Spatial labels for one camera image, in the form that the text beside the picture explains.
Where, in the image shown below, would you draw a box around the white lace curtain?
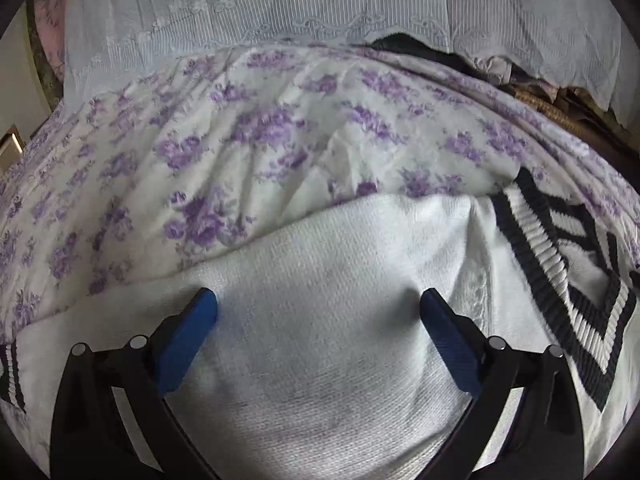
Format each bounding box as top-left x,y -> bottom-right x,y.
62,0 -> 623,111

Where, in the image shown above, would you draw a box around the pale crumpled clothes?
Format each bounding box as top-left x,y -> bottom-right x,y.
470,54 -> 557,96

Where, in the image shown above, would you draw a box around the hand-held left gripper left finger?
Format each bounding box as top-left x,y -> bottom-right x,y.
49,287 -> 222,480

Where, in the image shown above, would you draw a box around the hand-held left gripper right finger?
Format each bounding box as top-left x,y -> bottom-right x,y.
419,287 -> 586,480

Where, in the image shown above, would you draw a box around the dark cloth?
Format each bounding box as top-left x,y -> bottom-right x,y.
367,32 -> 476,73

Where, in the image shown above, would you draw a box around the white knit sweater black trim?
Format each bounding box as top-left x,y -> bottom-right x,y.
0,167 -> 640,480

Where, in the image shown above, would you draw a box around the pink floral cloth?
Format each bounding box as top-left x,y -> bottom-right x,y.
29,0 -> 68,83

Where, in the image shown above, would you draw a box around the purple floral bedsheet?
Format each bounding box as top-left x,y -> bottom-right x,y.
0,42 -> 640,466

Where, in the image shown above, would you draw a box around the wicker basket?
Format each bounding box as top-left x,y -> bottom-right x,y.
500,82 -> 626,137

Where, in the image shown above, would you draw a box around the wooden furniture piece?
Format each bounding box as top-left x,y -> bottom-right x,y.
0,127 -> 26,162

